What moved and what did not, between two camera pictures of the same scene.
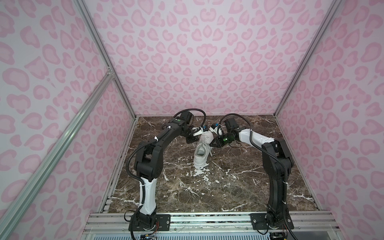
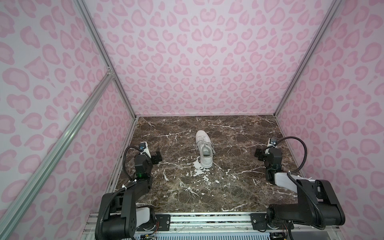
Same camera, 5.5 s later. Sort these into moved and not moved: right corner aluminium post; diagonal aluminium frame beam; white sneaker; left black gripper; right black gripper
Moved: white sneaker; left black gripper; right black gripper
Not moved: diagonal aluminium frame beam; right corner aluminium post
